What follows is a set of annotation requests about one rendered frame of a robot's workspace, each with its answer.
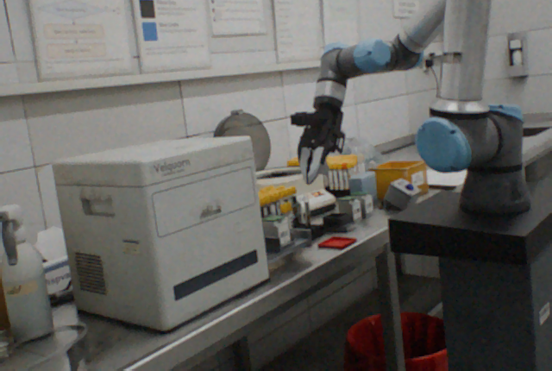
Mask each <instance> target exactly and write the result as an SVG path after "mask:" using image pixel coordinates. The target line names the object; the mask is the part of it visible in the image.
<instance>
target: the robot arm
mask: <svg viewBox="0 0 552 371"><path fill-rule="evenodd" d="M491 14H492V0H427V1H426V2H425V3H424V4H423V6H422V7H421V8H420V9H419V10H418V11H417V13H416V14H415V15H414V16H413V17H412V18H411V19H410V20H409V21H408V22H407V23H406V25H405V26H404V27H403V28H402V29H401V31H399V32H398V33H397V34H396V36H395V37H394V38H393V39H392V40H390V41H382V40H381V39H380V38H379V37H374V38H371V39H365V40H363V41H361V42H359V43H356V44H354V45H352V46H349V45H348V44H346V43H344V42H339V41H337V42H330V43H328V44H327V45H326V46H325V47H324V49H323V54H322V56H321V59H320V67H319V71H318V75H317V88H316V92H315V97H314V103H313V107H314V109H315V110H313V111H299V112H295V114H290V118H291V125H296V127H304V126H306V127H305V128H304V132H303V134H302V136H300V140H299V143H298V162H299V164H300V169H301V173H302V175H303V178H304V181H305V183H306V185H310V186H311V185H312V183H313V182H314V181H315V180H316V179H317V175H318V174H322V175H327V174H328V173H329V166H328V164H327V162H326V159H327V155H328V154H329V152H331V153H334V152H335V151H336V152H339V153H340V154H342V151H343V147H344V142H345V137H346V135H345V134H344V133H343V132H341V128H342V119H343V115H344V112H343V111H342V106H343V104H344V99H345V95H346V90H347V85H348V80H349V79H354V78H357V77H360V76H363V75H367V74H373V73H381V72H395V71H408V70H410V69H414V68H416V67H418V66H419V65H420V64H421V63H422V61H423V57H424V50H425V49H426V48H427V47H428V46H429V44H430V43H431V42H432V41H433V40H434V39H435V38H436V37H437V36H438V35H439V34H440V33H441V32H442V31H443V30H444V35H443V45H442V65H441V76H440V86H439V95H438V98H437V99H436V100H434V101H433V102H432V103H431V104H430V114H429V119H427V120H426V121H424V122H423V124H422V125H421V126H420V127H419V128H418V130H417V135H416V146H417V151H418V153H419V155H420V157H421V158H422V159H423V160H424V163H425V164H426V165H427V166H428V167H430V168H431V169H433V170H435V171H437V172H439V173H458V172H461V171H463V170H465V169H467V173H466V176H465V179H464V181H463V184H462V188H461V192H460V195H459V206H460V207H461V208H462V209H464V210H467V211H473V212H479V213H487V214H508V213H516V212H521V211H526V210H528V209H530V208H531V195H530V191H529V189H528V186H527V184H526V181H525V178H524V174H523V125H524V120H523V111H522V109H521V107H520V106H518V105H515V104H486V103H485V102H484V101H483V99H482V97H483V88H484V80H485V72H486V56H487V48H488V40H489V31H490V23H491ZM338 138H339V140H338V144H337V139H338ZM341 138H342V139H343V141H342V149H340V148H339V145H340V140H341ZM336 144H337V145H336ZM310 148H311V150H310Z"/></svg>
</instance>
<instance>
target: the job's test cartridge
mask: <svg viewBox="0 0 552 371"><path fill-rule="evenodd" d="M262 222H263V231H264V236H273V237H279V238H280V242H281V246H282V245H285V244H287V243H288V242H290V241H291V236H290V229H289V222H288V221H286V220H285V218H283V219H281V220H278V221H276V222H264V221H262Z"/></svg>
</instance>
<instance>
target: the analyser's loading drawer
mask: <svg viewBox="0 0 552 371"><path fill-rule="evenodd" d="M290 236H291V241H290V242H288V243H287V244H285V245H282V246H281V242H280V238H279V237H273V236H264V238H265V245H266V252H267V264H268V263H270V262H272V261H275V260H277V259H278V258H280V257H282V256H284V255H287V254H289V253H292V252H294V251H296V250H298V249H300V248H312V241H311V230H300V229H290Z"/></svg>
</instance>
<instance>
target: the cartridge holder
mask: <svg viewBox="0 0 552 371"><path fill-rule="evenodd" d="M322 219H323V222H322V223H320V224H322V225H323V230H333V231H342V232H348V231H350V230H351V229H354V228H356V227H357V226H358V225H357V222H351V220H350V213H334V212H331V213H330V214H328V215H326V216H324V217H322Z"/></svg>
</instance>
